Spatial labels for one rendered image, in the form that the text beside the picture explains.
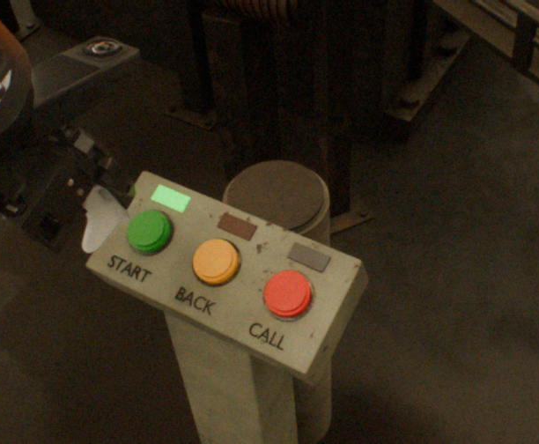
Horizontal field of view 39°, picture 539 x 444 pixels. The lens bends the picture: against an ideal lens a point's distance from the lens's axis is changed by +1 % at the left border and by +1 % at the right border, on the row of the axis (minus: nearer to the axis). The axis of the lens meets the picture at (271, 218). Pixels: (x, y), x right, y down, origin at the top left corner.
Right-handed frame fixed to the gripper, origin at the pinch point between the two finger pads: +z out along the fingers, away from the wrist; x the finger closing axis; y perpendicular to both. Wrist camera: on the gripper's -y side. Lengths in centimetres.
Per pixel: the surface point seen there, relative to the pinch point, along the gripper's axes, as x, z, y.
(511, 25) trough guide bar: 21.7, 7.2, -32.2
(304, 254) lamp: 14.6, 6.4, -3.9
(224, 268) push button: 8.9, 5.5, 0.3
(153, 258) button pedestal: 1.7, 6.6, 2.0
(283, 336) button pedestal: 16.3, 6.5, 3.3
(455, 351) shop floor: 21, 76, -17
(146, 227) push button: 0.0, 5.5, -0.1
